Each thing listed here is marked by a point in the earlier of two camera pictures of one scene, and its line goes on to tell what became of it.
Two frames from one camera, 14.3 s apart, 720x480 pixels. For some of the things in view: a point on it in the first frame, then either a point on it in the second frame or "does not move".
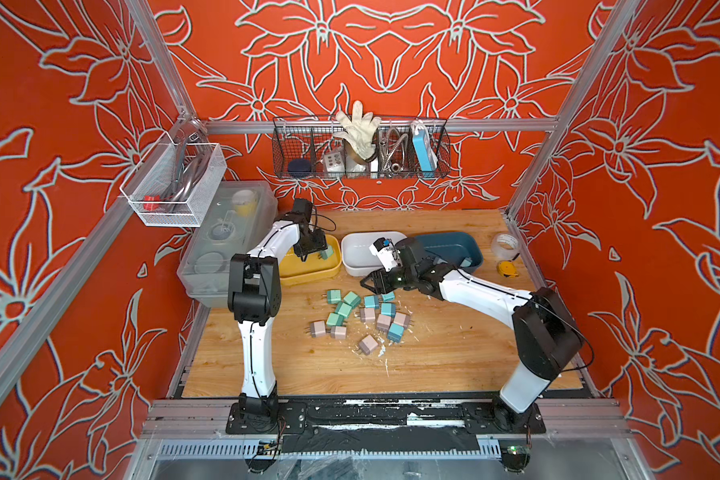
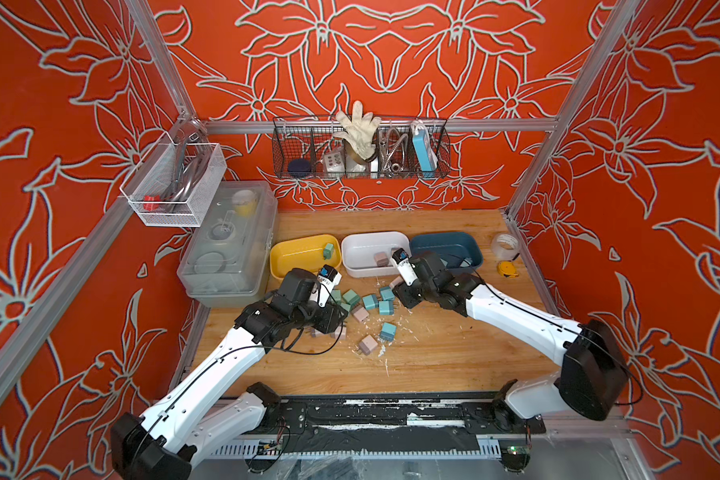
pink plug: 368,344 does not move
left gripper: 319,243 -> 331,319
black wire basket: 395,149 does not move
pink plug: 338,332 does not move
